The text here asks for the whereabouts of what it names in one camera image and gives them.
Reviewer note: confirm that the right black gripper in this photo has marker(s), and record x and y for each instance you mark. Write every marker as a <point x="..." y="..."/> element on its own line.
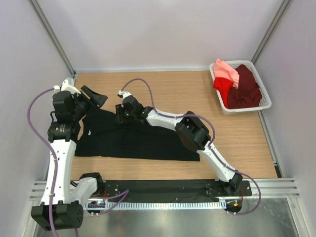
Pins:
<point x="121" y="119"/>

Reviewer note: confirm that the red t shirt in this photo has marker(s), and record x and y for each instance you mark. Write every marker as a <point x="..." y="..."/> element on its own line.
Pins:
<point x="223" y="85"/>

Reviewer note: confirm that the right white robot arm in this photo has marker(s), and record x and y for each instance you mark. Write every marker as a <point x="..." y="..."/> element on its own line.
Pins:
<point x="193" y="134"/>

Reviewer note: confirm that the white plastic basket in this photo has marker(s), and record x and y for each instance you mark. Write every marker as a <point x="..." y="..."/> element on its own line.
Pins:
<point x="265" y="102"/>

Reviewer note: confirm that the right aluminium frame post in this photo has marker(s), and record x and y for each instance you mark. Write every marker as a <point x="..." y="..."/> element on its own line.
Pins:
<point x="278" y="16"/>

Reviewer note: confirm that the maroon t shirt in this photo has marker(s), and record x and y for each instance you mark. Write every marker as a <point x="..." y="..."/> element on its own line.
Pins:
<point x="248" y="93"/>

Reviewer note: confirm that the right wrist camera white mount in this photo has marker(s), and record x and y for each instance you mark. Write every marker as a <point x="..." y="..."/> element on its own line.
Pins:
<point x="123" y="94"/>

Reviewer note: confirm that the left aluminium frame post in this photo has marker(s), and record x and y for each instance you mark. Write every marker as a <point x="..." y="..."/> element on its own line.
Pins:
<point x="51" y="34"/>

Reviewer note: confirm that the black t shirt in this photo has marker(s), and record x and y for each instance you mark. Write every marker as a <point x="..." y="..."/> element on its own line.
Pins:
<point x="104" y="136"/>

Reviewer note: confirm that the white slotted cable duct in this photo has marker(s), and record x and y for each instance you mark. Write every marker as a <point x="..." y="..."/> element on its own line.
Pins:
<point x="102" y="206"/>

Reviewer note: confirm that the pink t shirt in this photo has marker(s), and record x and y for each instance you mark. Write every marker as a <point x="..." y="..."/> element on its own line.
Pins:
<point x="224" y="70"/>

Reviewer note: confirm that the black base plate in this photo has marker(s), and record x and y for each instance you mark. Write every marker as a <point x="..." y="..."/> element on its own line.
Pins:
<point x="166" y="191"/>

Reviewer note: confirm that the aluminium front rail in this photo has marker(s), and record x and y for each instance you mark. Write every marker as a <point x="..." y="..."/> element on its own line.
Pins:
<point x="269" y="187"/>

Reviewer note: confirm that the aluminium frame post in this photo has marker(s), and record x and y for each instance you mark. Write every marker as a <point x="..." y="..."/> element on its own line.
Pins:
<point x="51" y="34"/>
<point x="278" y="16"/>

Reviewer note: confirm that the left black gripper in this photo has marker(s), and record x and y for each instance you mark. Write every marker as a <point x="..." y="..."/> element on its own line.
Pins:
<point x="98" y="99"/>

